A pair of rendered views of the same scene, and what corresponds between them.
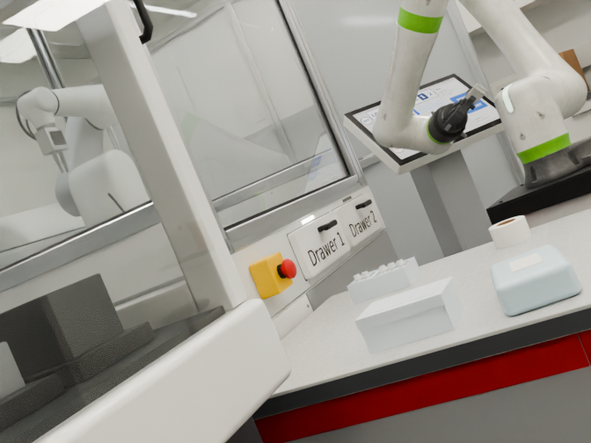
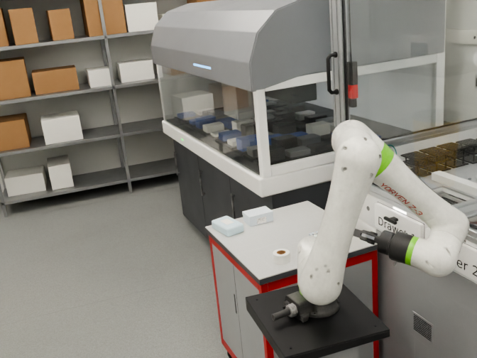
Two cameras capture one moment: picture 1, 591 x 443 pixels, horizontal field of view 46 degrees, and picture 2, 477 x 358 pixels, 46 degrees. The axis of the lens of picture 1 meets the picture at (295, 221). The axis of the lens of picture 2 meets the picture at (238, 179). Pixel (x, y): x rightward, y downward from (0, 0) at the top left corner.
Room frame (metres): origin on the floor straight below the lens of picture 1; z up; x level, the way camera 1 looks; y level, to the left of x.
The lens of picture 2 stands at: (2.68, -1.97, 1.83)
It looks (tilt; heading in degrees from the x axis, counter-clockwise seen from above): 18 degrees down; 134
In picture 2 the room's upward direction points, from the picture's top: 6 degrees counter-clockwise
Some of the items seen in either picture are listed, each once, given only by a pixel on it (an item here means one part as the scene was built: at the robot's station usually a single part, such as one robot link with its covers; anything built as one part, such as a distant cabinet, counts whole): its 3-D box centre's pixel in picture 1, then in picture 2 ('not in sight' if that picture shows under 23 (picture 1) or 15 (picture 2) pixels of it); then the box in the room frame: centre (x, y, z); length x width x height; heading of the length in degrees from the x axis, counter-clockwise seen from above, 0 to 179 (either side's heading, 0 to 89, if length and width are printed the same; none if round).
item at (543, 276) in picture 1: (531, 278); (227, 225); (0.91, -0.26, 0.78); 0.15 x 0.10 x 0.04; 166
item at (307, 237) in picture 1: (321, 243); (397, 225); (1.68, -0.04, 0.87); 0.29 x 0.02 x 0.11; 156
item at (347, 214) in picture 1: (358, 219); (455, 254); (1.96, -0.17, 0.87); 0.29 x 0.02 x 0.11; 156
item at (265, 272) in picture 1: (272, 274); not in sight; (1.37, 0.08, 0.88); 0.07 x 0.05 x 0.07; 156
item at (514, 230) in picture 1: (510, 231); (281, 256); (1.33, -0.37, 0.78); 0.07 x 0.07 x 0.04
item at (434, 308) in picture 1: (411, 315); (258, 216); (0.97, -0.10, 0.79); 0.13 x 0.09 x 0.05; 65
